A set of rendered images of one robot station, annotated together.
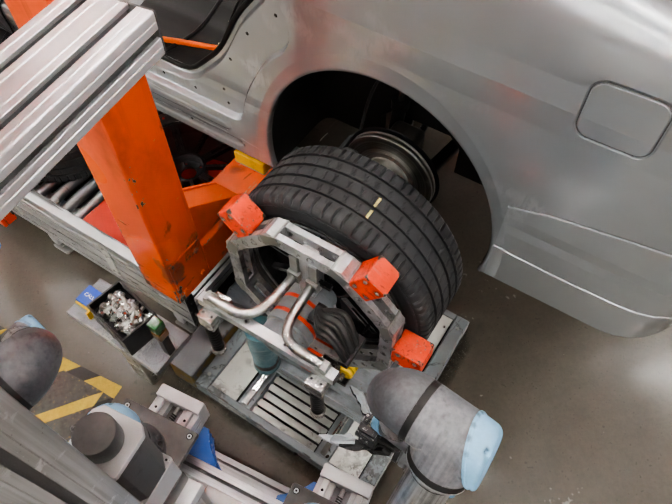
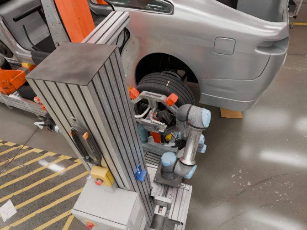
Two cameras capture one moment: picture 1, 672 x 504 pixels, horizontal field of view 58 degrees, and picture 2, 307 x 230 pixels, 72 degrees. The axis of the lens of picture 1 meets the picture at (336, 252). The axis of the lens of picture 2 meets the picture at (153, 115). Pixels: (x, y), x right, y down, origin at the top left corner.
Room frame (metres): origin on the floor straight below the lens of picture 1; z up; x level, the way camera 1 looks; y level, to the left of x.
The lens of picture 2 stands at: (-0.62, 0.16, 2.43)
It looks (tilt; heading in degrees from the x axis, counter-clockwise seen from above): 47 degrees down; 357
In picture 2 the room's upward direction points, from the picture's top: 8 degrees counter-clockwise
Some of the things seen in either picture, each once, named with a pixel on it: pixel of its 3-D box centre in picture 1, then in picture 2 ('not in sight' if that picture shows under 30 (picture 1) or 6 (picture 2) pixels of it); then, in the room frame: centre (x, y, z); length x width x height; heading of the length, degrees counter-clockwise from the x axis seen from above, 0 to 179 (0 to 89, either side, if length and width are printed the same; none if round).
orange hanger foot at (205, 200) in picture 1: (231, 184); not in sight; (1.41, 0.37, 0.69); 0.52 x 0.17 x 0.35; 147
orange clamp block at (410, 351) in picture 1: (411, 352); not in sight; (0.69, -0.20, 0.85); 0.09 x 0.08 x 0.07; 57
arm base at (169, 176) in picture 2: not in sight; (169, 169); (0.21, 0.05, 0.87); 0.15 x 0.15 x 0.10
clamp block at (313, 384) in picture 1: (322, 376); (162, 128); (0.59, 0.03, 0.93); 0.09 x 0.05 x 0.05; 147
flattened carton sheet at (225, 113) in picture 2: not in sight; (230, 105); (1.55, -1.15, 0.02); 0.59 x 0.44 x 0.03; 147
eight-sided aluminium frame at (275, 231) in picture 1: (313, 298); (155, 114); (0.85, 0.07, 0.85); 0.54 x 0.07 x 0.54; 57
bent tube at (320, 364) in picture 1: (316, 317); (158, 113); (0.70, 0.05, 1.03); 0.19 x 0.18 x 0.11; 147
